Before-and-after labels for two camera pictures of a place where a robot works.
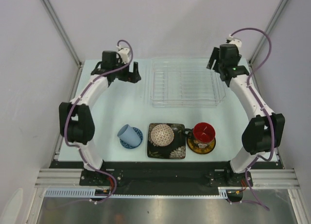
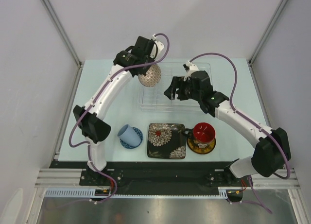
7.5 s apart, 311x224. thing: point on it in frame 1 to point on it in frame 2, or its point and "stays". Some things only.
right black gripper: (214, 56) to (170, 92)
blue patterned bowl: (140, 134) stays
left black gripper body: (126, 69) to (149, 59)
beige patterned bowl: (162, 135) to (153, 76)
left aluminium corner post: (51, 11) stays
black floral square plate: (176, 150) stays
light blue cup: (128, 135) stays
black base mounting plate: (210, 175) stays
